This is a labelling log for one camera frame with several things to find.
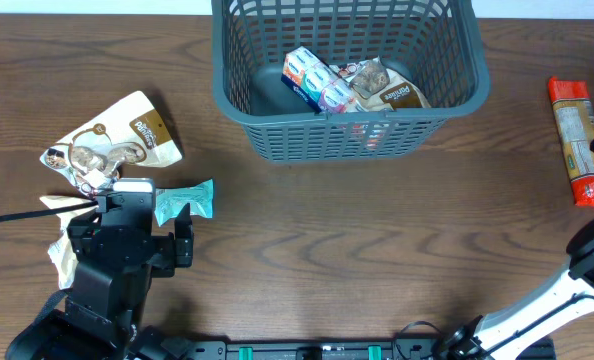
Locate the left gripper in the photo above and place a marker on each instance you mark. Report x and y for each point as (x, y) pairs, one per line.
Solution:
(168, 249)

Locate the grey plastic basket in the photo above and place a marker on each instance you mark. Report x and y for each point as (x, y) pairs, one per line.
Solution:
(435, 44)

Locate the Kleenex tissue multipack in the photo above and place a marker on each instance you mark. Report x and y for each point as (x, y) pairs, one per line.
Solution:
(315, 83)

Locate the panifee snack bag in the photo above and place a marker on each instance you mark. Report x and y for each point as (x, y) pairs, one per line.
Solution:
(131, 132)
(377, 88)

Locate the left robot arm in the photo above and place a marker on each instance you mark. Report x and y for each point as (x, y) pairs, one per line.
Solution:
(99, 316)

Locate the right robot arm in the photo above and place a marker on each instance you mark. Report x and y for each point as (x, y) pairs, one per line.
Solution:
(564, 297)

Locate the teal snack packet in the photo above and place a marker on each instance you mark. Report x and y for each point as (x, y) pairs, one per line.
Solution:
(170, 202)

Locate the orange cracker package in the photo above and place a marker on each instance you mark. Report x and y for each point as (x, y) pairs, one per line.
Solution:
(574, 117)

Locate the crumpled beige paper bag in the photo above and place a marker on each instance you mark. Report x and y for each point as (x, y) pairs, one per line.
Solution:
(61, 252)

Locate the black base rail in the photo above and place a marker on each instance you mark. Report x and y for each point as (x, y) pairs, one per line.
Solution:
(183, 349)

